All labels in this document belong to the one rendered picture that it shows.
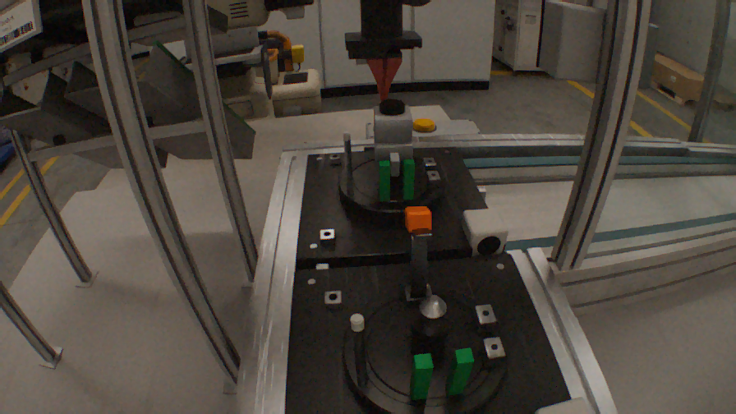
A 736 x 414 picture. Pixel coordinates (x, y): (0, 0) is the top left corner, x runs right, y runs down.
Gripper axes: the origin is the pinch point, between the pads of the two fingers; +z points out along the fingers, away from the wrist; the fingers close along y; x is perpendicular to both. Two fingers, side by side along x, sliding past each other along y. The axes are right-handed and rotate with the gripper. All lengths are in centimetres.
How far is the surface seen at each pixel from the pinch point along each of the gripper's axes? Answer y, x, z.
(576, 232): 17.6, -27.6, 4.8
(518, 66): 193, 352, 94
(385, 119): -1.1, -13.3, -1.9
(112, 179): -64, 19, 21
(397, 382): -3.1, -39.8, 7.6
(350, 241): -6.0, -20.6, 9.5
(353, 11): 6, 289, 26
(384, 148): -1.4, -14.1, 1.4
